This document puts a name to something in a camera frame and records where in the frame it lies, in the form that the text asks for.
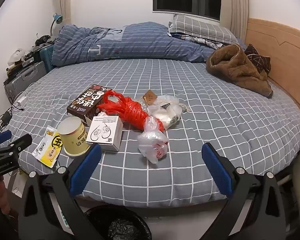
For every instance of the beige curtain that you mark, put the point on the beige curtain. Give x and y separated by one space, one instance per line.
236 5
65 0

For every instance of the blue desk lamp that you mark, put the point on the blue desk lamp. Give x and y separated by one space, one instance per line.
58 18

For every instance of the person's left hand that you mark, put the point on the person's left hand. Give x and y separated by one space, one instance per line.
1 195

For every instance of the red plastic bag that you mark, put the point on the red plastic bag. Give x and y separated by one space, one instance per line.
130 110

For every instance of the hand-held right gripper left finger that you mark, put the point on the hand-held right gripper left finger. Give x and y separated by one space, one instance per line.
86 165

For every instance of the teal suitcase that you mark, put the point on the teal suitcase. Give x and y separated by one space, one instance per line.
47 57

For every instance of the wooden bed frame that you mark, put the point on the wooden bed frame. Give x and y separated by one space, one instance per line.
285 42

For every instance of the dark brown patterned cushion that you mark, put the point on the dark brown patterned cushion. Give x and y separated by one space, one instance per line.
260 57

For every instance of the grey checked pillow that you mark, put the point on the grey checked pillow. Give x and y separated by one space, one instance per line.
200 27

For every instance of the crumpled clear plastic bag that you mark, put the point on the crumpled clear plastic bag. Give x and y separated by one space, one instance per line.
152 142

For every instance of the yellow sachet packet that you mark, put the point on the yellow sachet packet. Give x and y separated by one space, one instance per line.
46 150

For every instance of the small white printed box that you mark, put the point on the small white printed box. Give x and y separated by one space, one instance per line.
105 135

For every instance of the blue striped quilt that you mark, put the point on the blue striped quilt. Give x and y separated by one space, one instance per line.
140 42

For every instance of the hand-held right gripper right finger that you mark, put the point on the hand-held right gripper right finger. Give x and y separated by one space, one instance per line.
215 165

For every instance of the white charger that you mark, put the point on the white charger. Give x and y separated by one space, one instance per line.
21 101

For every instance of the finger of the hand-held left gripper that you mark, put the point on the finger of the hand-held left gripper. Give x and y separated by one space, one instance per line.
1 136
15 143

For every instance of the yellow paper cup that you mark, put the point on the yellow paper cup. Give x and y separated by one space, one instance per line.
75 142

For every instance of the white round device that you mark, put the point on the white round device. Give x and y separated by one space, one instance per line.
16 55

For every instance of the dark brown snack box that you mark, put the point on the dark brown snack box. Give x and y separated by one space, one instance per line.
83 102

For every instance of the bed with grey checked sheet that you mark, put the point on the bed with grey checked sheet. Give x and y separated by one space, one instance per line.
190 142

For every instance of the grey suitcase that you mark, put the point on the grey suitcase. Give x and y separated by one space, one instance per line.
25 77

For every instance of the brown paper tag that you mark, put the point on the brown paper tag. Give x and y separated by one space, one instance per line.
150 96

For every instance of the trash bin with black liner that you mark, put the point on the trash bin with black liner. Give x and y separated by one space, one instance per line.
120 227

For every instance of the brown fleece garment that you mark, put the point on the brown fleece garment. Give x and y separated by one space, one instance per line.
240 67

